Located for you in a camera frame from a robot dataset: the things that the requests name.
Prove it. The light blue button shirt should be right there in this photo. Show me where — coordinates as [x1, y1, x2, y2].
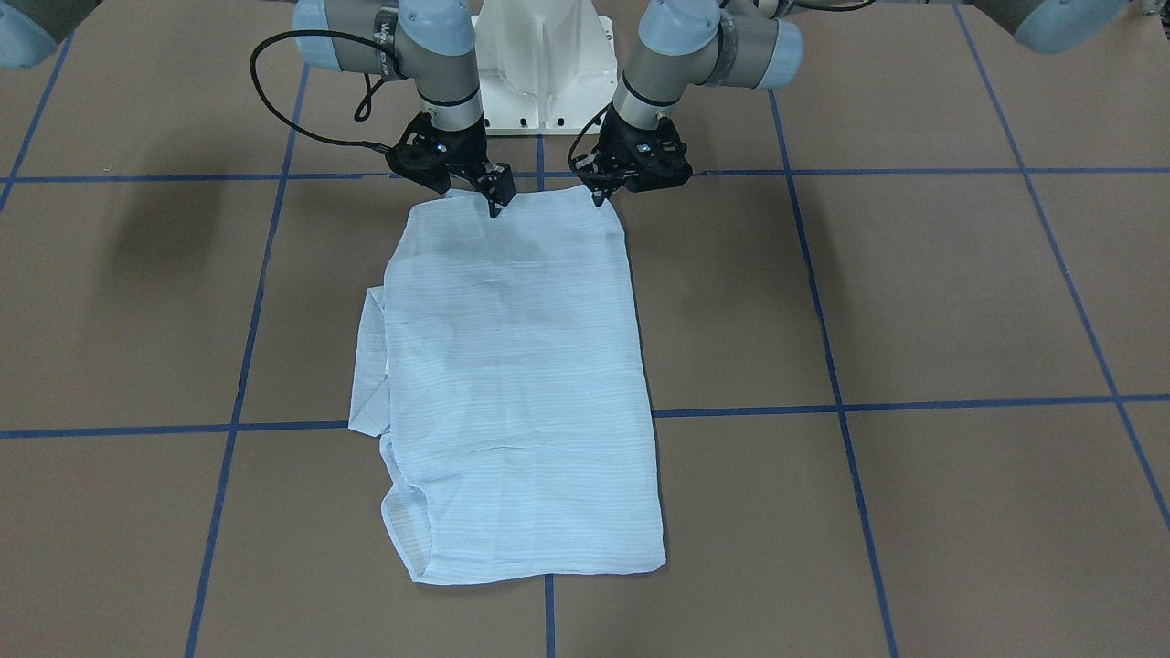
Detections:
[347, 185, 667, 587]

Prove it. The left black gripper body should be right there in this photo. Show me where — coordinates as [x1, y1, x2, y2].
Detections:
[571, 110, 694, 193]

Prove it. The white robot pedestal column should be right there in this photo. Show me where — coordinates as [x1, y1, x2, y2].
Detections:
[473, 1, 619, 136]

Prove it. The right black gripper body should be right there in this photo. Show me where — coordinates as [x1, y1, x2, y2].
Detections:
[386, 112, 493, 196]

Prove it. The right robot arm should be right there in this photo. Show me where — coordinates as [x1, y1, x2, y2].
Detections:
[248, 1, 516, 218]

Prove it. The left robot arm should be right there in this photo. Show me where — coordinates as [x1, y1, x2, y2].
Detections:
[567, 1, 867, 207]

